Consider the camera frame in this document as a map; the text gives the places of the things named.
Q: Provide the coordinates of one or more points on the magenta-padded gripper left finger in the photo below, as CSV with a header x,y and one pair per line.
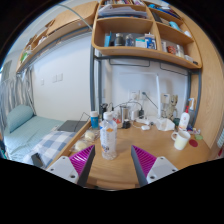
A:
x,y
63,166

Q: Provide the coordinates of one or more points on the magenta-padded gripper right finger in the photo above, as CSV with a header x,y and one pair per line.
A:
x,y
160,166

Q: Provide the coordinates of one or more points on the clear plastic drink bottle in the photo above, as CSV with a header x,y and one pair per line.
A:
x,y
108,136

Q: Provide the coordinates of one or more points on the round cream bun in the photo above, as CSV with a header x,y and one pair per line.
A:
x,y
81,145
89,135

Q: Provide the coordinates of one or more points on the cream white mug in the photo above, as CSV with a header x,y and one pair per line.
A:
x,y
181,140

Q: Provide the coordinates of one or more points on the dark grey laptop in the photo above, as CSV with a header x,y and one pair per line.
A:
x,y
71,126

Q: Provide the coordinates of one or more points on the small white mouse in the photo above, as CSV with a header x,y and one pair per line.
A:
x,y
145,127

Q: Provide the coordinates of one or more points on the white tissue pack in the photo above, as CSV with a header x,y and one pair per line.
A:
x,y
165,124

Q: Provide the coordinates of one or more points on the green cloth pack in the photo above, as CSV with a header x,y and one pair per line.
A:
x,y
198,137

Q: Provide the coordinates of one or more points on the white power strip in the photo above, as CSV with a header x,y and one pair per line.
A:
x,y
141,120

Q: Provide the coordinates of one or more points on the white red-pump lotion bottle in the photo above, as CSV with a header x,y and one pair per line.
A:
x,y
184,120

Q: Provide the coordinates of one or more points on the blue white-capped tube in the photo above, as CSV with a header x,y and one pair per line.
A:
x,y
94,120

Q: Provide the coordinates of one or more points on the black power adapter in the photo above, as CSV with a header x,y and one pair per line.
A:
x,y
141,113

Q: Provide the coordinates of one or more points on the silver metal tumbler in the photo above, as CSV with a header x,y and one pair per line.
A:
x,y
124,114

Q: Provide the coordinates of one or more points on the teal pillow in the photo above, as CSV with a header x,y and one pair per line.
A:
x,y
19,117

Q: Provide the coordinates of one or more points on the blue white striped towel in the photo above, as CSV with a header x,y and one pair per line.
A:
x,y
220,138

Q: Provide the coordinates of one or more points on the white desk lamp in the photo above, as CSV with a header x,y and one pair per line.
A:
x,y
158,96

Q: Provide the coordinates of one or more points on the grey curtain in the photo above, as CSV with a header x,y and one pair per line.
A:
x,y
13,93

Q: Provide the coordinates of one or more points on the wooden shelf unit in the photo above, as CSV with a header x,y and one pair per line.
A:
x,y
146,51

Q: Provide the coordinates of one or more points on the long wooden bunk shelf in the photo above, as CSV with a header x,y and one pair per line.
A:
x,y
66,20

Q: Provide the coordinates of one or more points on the white wall box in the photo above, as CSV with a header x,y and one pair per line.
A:
x,y
165,98

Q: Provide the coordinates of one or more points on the white wall socket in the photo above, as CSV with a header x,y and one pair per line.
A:
x,y
135,95

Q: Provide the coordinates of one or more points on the grey metal frame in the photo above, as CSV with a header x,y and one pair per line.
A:
x,y
92,83

